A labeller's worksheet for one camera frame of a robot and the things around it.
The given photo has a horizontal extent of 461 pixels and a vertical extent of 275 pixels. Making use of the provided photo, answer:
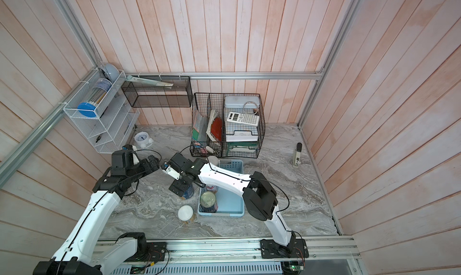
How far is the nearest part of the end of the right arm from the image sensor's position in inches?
23.8

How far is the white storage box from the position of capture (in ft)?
3.32

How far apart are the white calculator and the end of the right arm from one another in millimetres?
382

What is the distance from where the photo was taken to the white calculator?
0.94 m
